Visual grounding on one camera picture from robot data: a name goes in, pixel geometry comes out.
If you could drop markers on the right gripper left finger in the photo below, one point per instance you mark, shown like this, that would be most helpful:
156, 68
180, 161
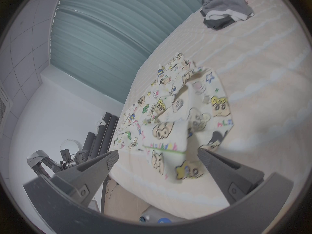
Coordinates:
85, 179

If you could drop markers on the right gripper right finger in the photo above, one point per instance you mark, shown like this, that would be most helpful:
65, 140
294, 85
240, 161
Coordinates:
226, 177

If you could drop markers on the white printed pyjama top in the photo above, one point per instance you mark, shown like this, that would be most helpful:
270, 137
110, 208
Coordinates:
170, 121

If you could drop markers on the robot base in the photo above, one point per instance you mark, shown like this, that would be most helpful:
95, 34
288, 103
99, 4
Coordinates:
165, 219

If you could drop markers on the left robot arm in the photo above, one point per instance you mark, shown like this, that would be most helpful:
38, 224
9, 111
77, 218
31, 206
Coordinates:
37, 158

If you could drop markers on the bed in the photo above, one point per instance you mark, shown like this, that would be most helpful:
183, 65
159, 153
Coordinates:
268, 94

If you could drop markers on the pile of clothes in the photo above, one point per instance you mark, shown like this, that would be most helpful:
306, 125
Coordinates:
224, 6

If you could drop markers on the white ceiling air vent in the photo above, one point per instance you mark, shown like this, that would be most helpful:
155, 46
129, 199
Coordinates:
3, 108

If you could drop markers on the blue-green curtain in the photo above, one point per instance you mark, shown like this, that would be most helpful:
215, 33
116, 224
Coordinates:
97, 57
134, 8

